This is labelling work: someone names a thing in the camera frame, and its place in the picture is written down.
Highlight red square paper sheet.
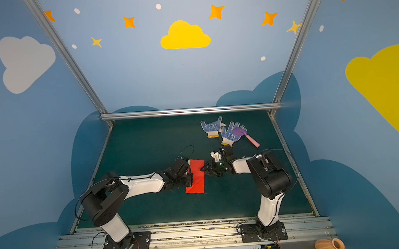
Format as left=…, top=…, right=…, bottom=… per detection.
left=186, top=159, right=205, bottom=194

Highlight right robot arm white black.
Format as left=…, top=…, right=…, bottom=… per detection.
left=201, top=145, right=293, bottom=233

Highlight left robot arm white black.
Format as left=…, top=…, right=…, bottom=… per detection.
left=80, top=157, right=193, bottom=243

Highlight left blue dotted work glove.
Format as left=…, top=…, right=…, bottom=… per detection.
left=200, top=116, right=226, bottom=138

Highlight blue dotted work glove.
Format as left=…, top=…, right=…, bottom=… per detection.
left=221, top=121, right=247, bottom=147
left=200, top=116, right=226, bottom=138

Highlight right blue dotted work glove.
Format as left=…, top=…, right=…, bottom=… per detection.
left=221, top=121, right=247, bottom=147

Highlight purple pink brush on table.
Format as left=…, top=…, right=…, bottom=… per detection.
left=232, top=127, right=261, bottom=148

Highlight terracotta ribbed vase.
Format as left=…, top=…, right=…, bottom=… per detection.
left=314, top=238, right=345, bottom=249

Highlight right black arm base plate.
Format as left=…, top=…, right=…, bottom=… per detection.
left=236, top=221, right=288, bottom=243

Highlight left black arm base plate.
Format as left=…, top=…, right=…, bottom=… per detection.
left=103, top=231, right=151, bottom=249

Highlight rear aluminium frame bar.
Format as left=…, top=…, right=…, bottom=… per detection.
left=100, top=102, right=282, bottom=121

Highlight front aluminium rail base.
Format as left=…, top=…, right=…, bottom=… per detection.
left=56, top=213, right=337, bottom=249

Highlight right aluminium frame post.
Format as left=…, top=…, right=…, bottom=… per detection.
left=268, top=0, right=321, bottom=119

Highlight aluminium frame post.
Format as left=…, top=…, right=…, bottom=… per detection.
left=268, top=0, right=321, bottom=119
left=22, top=0, right=108, bottom=115

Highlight left aluminium frame post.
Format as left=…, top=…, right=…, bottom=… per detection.
left=22, top=0, right=108, bottom=115

